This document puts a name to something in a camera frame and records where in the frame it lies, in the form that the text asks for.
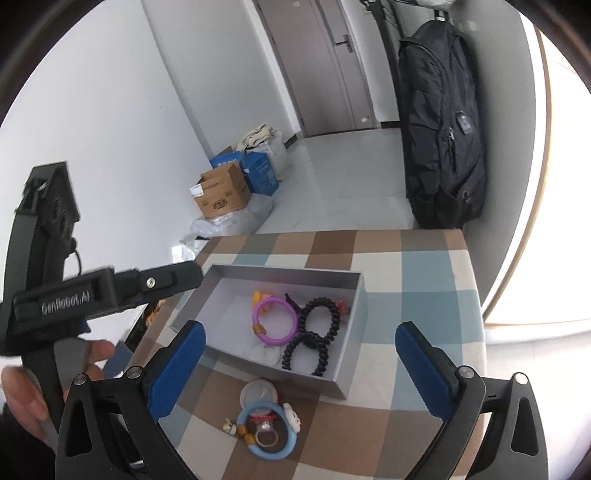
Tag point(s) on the small red accessory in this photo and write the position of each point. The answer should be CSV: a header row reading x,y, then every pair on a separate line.
x,y
342,305

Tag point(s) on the crumpled white plastic bag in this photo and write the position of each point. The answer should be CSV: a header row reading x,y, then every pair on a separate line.
x,y
184,251

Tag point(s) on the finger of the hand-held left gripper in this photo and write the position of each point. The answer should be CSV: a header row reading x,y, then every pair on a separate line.
x,y
157,284

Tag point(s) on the orange small toy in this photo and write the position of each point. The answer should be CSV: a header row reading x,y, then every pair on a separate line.
x,y
257,297

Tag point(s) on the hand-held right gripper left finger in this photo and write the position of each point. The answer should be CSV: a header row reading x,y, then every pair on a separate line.
x,y
178,369

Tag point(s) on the round clear lid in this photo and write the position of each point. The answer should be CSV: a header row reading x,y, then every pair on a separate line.
x,y
258,392

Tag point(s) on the beige tote bag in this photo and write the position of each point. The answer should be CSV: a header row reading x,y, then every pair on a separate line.
x,y
256,136

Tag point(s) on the person's left hand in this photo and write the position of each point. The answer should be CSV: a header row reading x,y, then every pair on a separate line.
x,y
18,397

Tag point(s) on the brown cardboard box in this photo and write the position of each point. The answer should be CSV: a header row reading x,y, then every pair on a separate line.
x,y
221,194

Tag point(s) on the checked tablecloth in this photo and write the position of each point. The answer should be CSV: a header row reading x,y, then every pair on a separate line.
x,y
415,286

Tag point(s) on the grey door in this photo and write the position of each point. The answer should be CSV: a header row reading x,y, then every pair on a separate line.
x,y
314,69

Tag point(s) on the grey cardboard box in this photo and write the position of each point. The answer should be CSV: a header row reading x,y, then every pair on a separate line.
x,y
231,314

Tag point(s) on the small beige charm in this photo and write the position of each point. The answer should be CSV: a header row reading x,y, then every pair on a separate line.
x,y
228,427

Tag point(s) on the black backpack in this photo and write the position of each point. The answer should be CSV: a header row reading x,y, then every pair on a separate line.
x,y
438,138

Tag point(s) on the grey parcel bag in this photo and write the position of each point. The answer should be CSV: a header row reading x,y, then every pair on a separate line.
x,y
249,212

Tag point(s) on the blue cardboard box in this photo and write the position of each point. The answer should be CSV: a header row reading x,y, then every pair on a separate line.
x,y
261,173
221,161

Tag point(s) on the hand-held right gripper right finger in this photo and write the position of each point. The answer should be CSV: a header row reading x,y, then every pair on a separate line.
x,y
425,369

